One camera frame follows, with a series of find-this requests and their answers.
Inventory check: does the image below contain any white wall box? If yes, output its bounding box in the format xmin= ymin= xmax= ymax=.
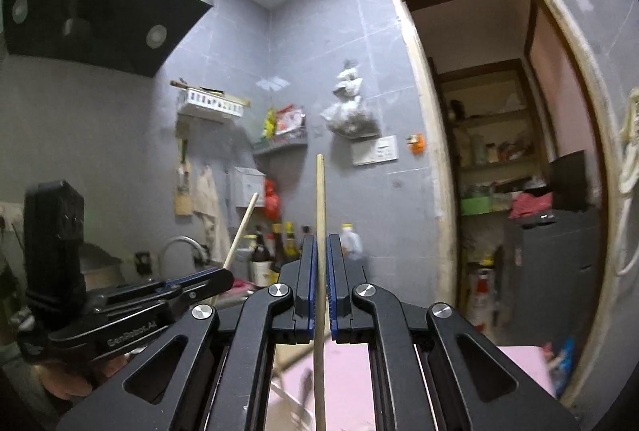
xmin=233 ymin=167 xmax=267 ymax=209

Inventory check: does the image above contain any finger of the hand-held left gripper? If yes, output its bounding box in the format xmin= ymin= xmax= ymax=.
xmin=170 ymin=275 xmax=235 ymax=307
xmin=172 ymin=267 xmax=231 ymax=286

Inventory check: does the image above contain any wooden door frame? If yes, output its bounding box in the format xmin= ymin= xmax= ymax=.
xmin=390 ymin=0 xmax=628 ymax=408

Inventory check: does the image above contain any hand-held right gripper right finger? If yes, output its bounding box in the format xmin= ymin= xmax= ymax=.
xmin=327 ymin=234 xmax=582 ymax=431

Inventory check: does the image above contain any grey cabinet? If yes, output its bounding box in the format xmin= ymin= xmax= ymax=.
xmin=503 ymin=209 xmax=608 ymax=348

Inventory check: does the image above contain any wooden shelf unit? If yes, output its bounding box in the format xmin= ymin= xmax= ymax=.
xmin=429 ymin=59 xmax=555 ymax=232

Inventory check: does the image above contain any wooden chopstick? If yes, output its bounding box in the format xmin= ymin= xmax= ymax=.
xmin=314 ymin=155 xmax=328 ymax=431
xmin=214 ymin=192 xmax=259 ymax=307

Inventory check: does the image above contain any white wall rack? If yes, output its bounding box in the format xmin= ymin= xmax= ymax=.
xmin=170 ymin=80 xmax=251 ymax=123

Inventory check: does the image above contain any green box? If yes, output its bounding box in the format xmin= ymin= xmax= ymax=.
xmin=460 ymin=195 xmax=493 ymax=216

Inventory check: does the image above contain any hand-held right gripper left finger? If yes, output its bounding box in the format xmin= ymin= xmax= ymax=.
xmin=56 ymin=234 xmax=319 ymax=431

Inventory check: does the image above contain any white hose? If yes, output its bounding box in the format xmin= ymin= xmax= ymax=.
xmin=615 ymin=86 xmax=639 ymax=278

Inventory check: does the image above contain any white oil jug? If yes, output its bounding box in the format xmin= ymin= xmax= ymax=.
xmin=341 ymin=222 xmax=365 ymax=262

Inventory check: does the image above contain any red white packet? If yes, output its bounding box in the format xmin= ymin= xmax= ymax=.
xmin=274 ymin=105 xmax=307 ymax=135

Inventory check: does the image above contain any steel faucet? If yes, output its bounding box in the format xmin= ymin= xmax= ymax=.
xmin=160 ymin=236 xmax=210 ymax=283

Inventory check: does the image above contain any dark bottle white label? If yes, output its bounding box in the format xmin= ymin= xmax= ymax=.
xmin=249 ymin=225 xmax=273 ymax=288

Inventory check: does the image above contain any person's left hand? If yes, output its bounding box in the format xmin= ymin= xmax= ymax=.
xmin=45 ymin=354 xmax=129 ymax=400

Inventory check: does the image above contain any grey wall shelf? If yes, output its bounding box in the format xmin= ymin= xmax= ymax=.
xmin=252 ymin=127 xmax=309 ymax=157

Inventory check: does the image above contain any pink red cloth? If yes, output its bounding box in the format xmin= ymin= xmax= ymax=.
xmin=509 ymin=192 xmax=555 ymax=220

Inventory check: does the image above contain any pink tablecloth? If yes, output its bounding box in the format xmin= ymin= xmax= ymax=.
xmin=323 ymin=342 xmax=556 ymax=431

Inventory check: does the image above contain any hanging wooden brush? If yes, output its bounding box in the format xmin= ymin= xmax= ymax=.
xmin=173 ymin=139 xmax=193 ymax=217

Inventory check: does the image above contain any hanging clear plastic bag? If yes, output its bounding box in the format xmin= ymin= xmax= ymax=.
xmin=319 ymin=59 xmax=381 ymax=139

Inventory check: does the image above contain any red plastic bag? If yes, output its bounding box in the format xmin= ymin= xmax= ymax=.
xmin=264 ymin=179 xmax=282 ymax=220

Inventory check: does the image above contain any black range hood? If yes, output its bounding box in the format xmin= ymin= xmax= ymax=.
xmin=2 ymin=0 xmax=216 ymax=77

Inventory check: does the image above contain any red bottle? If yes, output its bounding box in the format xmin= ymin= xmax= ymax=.
xmin=474 ymin=268 xmax=496 ymax=332

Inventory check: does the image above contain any white wall socket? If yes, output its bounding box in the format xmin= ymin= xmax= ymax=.
xmin=350 ymin=135 xmax=399 ymax=167

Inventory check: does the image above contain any hanging beige cloth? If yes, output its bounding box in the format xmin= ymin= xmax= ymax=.
xmin=194 ymin=166 xmax=226 ymax=262

